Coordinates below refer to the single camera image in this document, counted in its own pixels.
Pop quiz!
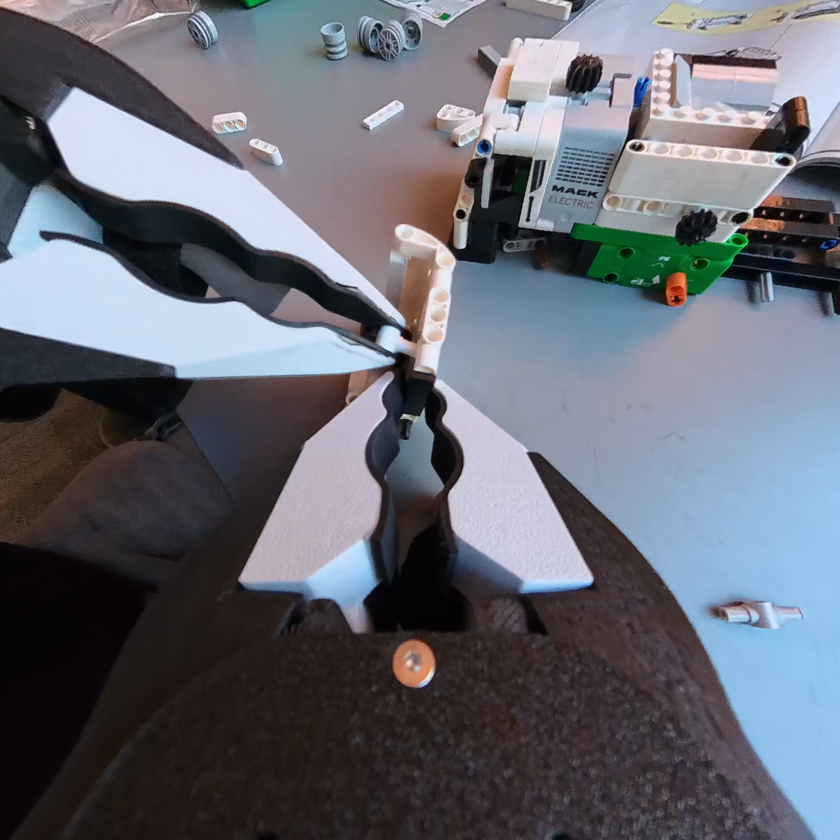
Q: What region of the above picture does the white lego axle connector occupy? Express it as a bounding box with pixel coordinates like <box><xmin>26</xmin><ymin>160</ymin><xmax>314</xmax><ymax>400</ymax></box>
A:
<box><xmin>712</xmin><ymin>600</ymin><xmax>805</xmax><ymax>631</ymax></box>

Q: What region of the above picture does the green white sticker sheet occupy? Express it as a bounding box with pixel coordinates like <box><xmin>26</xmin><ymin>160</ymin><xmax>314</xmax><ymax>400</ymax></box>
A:
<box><xmin>381</xmin><ymin>0</ymin><xmax>488</xmax><ymax>27</ymax></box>

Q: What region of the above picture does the clear plastic bag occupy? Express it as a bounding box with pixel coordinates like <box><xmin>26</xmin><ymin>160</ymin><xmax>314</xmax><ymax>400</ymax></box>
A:
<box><xmin>52</xmin><ymin>0</ymin><xmax>201</xmax><ymax>42</ymax></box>

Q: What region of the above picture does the open lego instruction booklet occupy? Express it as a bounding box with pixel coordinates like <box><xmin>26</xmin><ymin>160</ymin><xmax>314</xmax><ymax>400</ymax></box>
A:
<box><xmin>558</xmin><ymin>0</ymin><xmax>840</xmax><ymax>179</ymax></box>

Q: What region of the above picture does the white lego beam assembly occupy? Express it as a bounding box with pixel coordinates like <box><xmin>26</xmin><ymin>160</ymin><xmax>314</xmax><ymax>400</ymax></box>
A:
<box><xmin>386</xmin><ymin>224</ymin><xmax>457</xmax><ymax>441</ymax></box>

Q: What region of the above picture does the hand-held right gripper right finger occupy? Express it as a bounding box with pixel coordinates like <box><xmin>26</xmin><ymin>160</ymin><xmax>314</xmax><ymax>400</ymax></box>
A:
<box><xmin>427</xmin><ymin>379</ymin><xmax>595</xmax><ymax>595</ymax></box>

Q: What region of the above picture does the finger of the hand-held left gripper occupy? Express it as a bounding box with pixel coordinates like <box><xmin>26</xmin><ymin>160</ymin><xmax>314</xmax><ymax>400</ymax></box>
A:
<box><xmin>46</xmin><ymin>87</ymin><xmax>406</xmax><ymax>332</ymax></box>
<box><xmin>0</xmin><ymin>230</ymin><xmax>399</xmax><ymax>382</ymax></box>

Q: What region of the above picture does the long white lego plate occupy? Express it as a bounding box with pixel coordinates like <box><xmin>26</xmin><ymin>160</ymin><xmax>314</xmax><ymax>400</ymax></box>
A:
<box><xmin>504</xmin><ymin>0</ymin><xmax>574</xmax><ymax>21</ymax></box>

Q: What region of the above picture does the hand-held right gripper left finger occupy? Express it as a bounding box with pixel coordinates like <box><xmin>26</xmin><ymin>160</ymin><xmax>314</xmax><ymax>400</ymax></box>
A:
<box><xmin>239</xmin><ymin>377</ymin><xmax>401</xmax><ymax>634</ymax></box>

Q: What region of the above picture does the white green lego truck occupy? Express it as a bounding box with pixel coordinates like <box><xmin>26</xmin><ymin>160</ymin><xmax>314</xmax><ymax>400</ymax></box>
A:
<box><xmin>451</xmin><ymin>37</ymin><xmax>840</xmax><ymax>317</ymax></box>

